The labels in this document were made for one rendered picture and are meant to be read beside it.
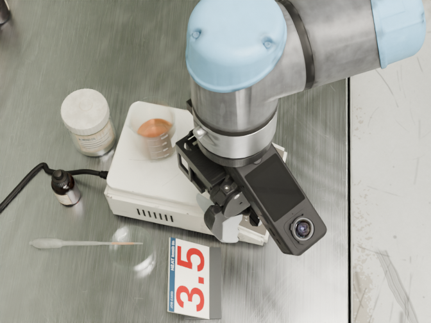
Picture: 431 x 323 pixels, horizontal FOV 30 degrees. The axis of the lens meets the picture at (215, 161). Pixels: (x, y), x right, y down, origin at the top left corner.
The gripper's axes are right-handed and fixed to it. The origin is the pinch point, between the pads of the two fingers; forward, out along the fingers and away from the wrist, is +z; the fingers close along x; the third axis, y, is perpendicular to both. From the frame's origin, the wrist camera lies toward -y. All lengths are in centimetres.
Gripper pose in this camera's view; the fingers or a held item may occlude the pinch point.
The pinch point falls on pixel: (245, 231)
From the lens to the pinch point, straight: 90.3
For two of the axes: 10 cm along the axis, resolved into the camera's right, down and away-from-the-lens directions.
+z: 0.2, 4.8, 8.8
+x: -8.0, 5.4, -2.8
